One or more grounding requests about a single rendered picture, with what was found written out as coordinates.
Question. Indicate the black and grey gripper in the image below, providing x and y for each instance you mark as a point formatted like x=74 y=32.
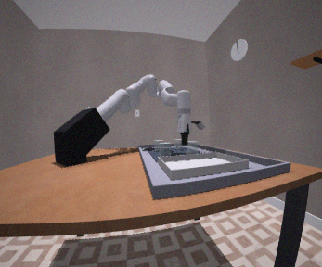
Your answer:
x=184 y=126

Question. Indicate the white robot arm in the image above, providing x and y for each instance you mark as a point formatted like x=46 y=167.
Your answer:
x=111 y=106

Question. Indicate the clear glass jar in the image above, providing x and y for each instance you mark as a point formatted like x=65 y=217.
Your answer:
x=178 y=145
x=156 y=144
x=192 y=148
x=164 y=150

